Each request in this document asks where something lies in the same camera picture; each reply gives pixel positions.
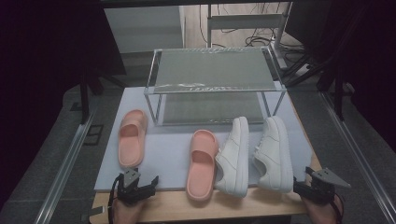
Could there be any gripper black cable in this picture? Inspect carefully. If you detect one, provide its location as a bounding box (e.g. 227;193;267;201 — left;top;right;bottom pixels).
106;173;124;224
331;192;346;224

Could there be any grey cabinet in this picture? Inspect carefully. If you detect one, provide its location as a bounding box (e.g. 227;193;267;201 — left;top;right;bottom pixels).
103;6;185;54

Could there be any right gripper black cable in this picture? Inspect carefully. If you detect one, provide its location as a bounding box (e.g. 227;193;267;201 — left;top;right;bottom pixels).
331;192;346;224

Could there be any white sneaker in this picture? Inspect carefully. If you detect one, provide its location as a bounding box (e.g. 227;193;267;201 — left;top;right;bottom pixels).
251;115;294;193
214;116;250;198

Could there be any dark curtain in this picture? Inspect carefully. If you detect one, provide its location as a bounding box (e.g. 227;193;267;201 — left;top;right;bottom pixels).
286;0;396;153
0;0;127;203

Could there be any tangle of black floor cables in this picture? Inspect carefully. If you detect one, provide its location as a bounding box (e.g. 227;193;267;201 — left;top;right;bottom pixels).
199;3;307;60

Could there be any person's left hand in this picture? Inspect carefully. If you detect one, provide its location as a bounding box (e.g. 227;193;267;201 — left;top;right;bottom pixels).
110;197;148;224

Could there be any black tripod stand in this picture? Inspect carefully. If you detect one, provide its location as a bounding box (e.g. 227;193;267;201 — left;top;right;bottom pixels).
281;36;348;122
78;66;129;125

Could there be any large black floor plate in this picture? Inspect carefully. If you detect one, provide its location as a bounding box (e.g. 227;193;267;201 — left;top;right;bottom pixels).
83;124;105;147

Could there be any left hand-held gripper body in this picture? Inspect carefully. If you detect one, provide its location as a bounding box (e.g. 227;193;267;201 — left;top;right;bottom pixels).
116;167;157;207

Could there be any person's right hand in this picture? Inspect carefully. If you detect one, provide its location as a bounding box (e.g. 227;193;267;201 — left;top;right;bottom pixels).
300;195;342;224

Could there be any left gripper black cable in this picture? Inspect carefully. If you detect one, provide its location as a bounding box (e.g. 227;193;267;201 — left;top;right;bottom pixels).
106;173;124;224

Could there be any light grey mat board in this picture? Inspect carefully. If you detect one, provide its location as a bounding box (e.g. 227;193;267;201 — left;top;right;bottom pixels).
93;81;313;192

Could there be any pink slide slipper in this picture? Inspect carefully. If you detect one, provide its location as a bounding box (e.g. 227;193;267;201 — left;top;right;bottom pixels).
185;129;219;202
117;108;149;169

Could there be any clear two-tier shoe rack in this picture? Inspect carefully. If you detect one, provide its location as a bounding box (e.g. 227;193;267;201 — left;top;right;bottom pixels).
143;46;288;127

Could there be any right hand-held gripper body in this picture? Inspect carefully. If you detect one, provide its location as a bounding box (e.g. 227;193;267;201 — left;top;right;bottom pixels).
306;167;352;205

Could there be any aluminium rail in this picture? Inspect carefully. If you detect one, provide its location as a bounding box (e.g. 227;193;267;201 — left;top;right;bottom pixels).
34;108;98;224
320;91;396;224

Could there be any white metal stand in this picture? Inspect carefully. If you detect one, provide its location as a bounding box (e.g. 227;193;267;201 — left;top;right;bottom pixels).
205;2;294;69

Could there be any grey table bracket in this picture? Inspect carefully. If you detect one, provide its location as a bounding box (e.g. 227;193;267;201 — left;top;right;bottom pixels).
81;205;106;222

